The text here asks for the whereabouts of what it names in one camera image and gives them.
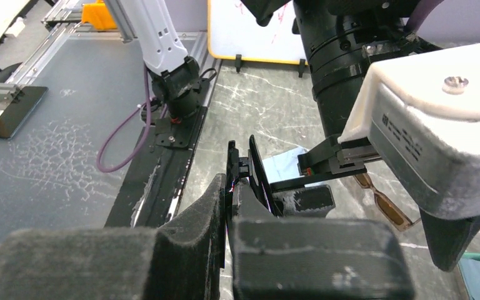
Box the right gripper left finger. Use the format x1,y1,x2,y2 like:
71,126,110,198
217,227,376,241
0,174,226,299

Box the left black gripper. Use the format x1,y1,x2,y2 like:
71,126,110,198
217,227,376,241
271,134,381,218

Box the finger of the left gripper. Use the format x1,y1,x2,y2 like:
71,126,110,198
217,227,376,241
419,209,480,273

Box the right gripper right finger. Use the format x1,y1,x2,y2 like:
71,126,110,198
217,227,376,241
229,179,415,299

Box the black frame sunglasses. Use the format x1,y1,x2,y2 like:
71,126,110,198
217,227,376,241
223,135,284,218

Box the brown tinted sunglasses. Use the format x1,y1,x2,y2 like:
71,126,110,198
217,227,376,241
354,172,421,232

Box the yellow framed whiteboard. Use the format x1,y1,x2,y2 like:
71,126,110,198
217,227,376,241
207,1,306,65

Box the orange plastic block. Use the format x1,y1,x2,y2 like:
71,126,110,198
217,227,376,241
81,0,118,31

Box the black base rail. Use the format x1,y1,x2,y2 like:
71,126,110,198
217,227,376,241
105,107,208,228

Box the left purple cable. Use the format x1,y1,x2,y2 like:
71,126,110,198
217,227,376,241
96,66,171,174

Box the aluminium frame rail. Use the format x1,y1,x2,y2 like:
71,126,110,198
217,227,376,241
0,0,138,142

